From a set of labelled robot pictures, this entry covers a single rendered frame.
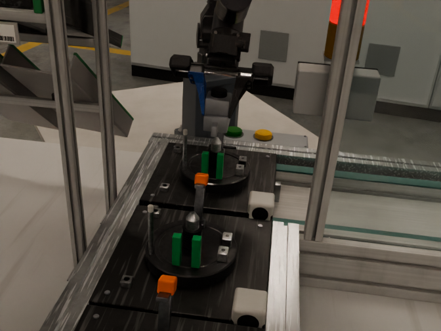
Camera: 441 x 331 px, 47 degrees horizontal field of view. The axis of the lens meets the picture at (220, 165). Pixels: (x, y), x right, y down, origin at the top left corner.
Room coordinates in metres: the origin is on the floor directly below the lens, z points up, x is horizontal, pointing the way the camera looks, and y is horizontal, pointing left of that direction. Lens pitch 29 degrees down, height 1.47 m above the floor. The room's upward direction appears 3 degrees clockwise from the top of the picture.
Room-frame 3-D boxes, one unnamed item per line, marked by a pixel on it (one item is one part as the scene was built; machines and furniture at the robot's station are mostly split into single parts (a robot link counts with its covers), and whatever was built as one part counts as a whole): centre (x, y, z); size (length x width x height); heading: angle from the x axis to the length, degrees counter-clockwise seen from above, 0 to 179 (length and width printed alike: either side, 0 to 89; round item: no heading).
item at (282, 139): (1.07, -0.10, 0.93); 0.21 x 0.07 x 0.06; 84
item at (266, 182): (0.87, 0.01, 0.96); 0.24 x 0.24 x 0.02; 84
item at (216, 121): (0.85, 0.01, 1.11); 0.08 x 0.04 x 0.07; 175
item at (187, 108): (1.24, 0.04, 0.96); 0.15 x 0.15 x 0.20; 31
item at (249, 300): (0.61, 0.04, 1.01); 0.24 x 0.24 x 0.13; 84
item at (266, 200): (0.76, -0.08, 0.97); 0.05 x 0.05 x 0.04; 84
